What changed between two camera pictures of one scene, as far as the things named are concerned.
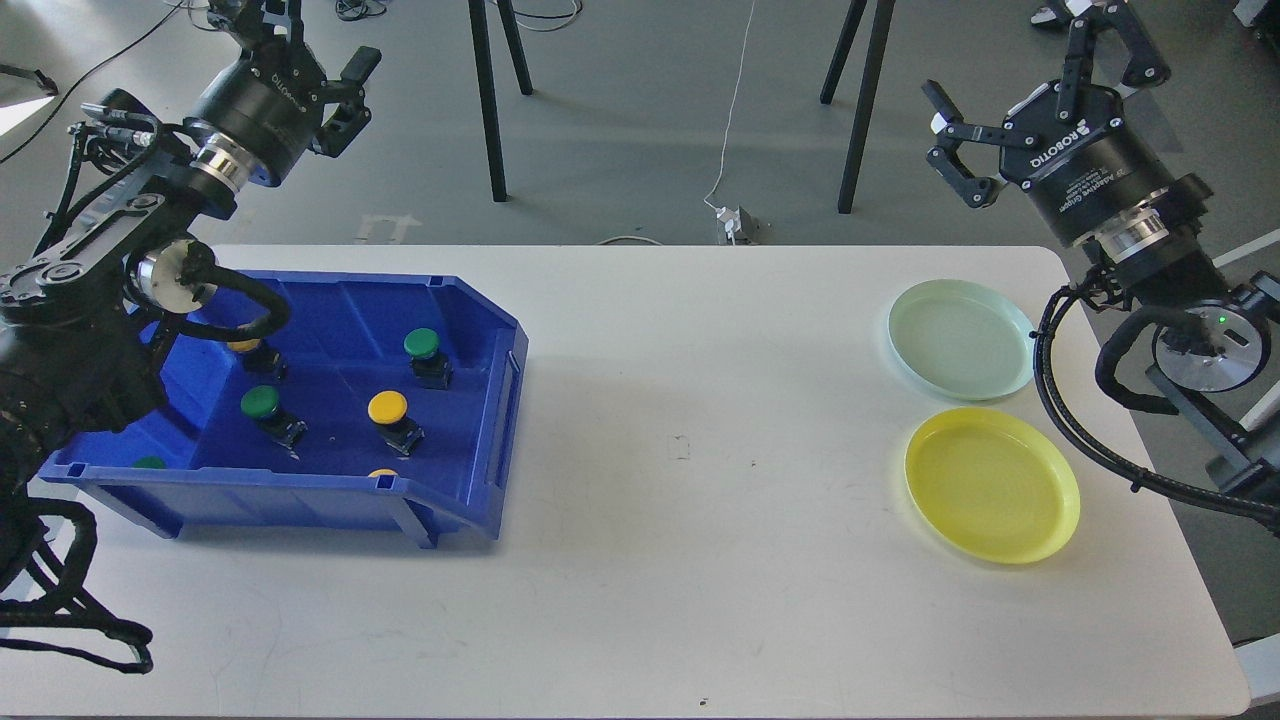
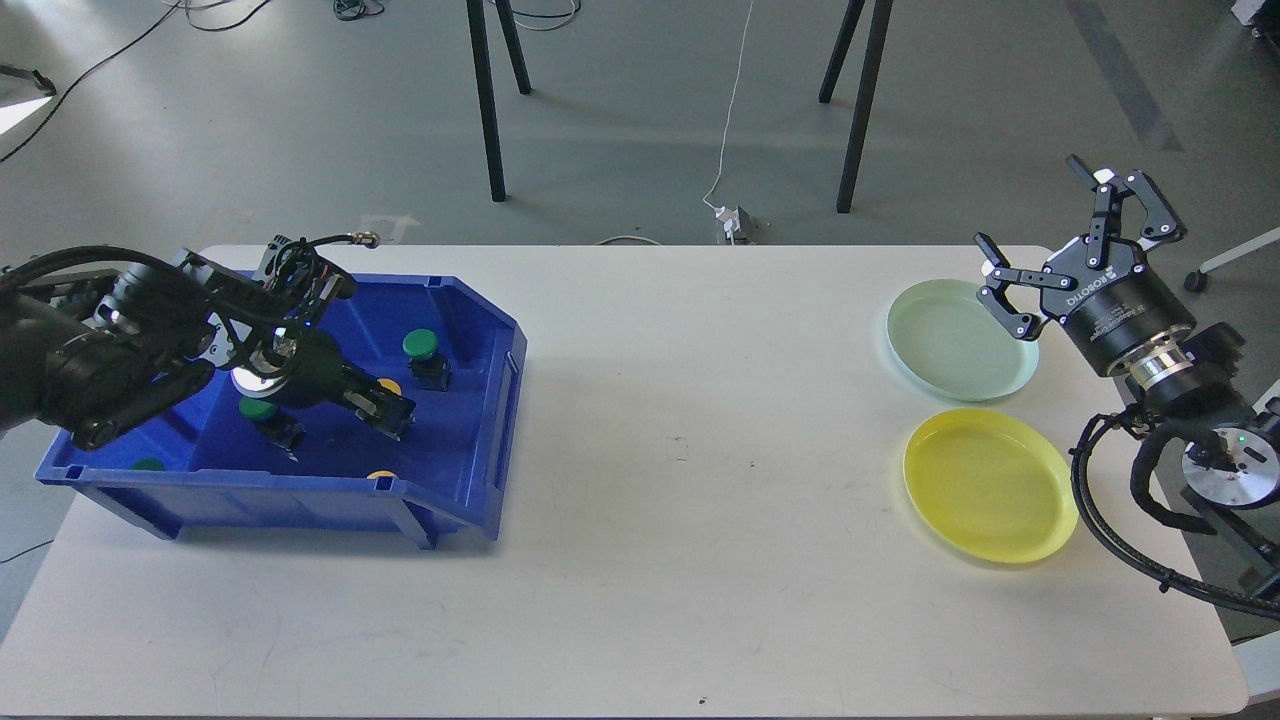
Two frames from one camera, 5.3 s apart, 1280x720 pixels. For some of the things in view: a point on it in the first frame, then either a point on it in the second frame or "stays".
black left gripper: (265, 108) to (318, 374)
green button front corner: (149, 462) stays
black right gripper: (1090, 172) to (1102, 289)
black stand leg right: (882, 19) stays
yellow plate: (994, 483) stays
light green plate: (963, 339) stays
